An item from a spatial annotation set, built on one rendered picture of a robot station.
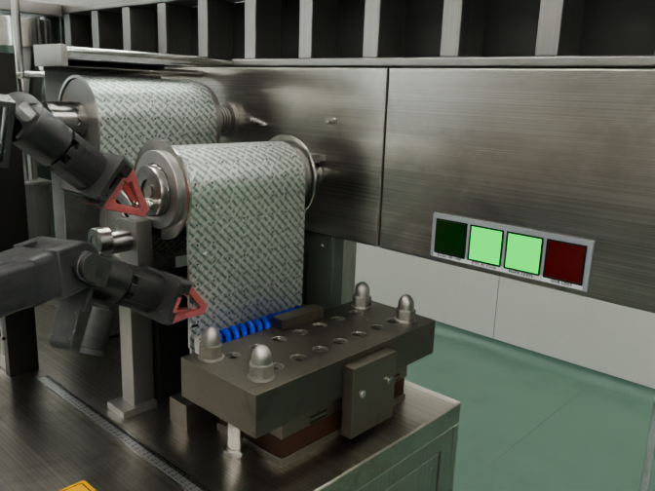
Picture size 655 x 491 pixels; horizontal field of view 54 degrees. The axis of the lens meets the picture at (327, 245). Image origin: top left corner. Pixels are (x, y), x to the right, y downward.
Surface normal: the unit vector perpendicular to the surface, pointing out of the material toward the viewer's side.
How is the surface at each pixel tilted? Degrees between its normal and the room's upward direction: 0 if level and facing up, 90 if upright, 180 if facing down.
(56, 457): 0
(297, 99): 90
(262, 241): 90
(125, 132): 92
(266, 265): 90
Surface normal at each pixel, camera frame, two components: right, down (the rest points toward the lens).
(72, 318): -0.34, -0.21
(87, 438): 0.04, -0.97
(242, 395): -0.68, 0.15
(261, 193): 0.73, 0.18
